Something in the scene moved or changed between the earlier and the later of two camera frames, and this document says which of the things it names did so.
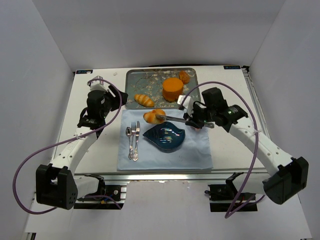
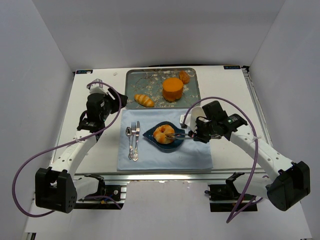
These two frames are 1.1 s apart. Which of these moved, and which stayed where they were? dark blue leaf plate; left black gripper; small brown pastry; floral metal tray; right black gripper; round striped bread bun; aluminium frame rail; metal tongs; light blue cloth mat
Moved: right black gripper; metal tongs; round striped bread bun
Stayed: light blue cloth mat; dark blue leaf plate; left black gripper; small brown pastry; floral metal tray; aluminium frame rail
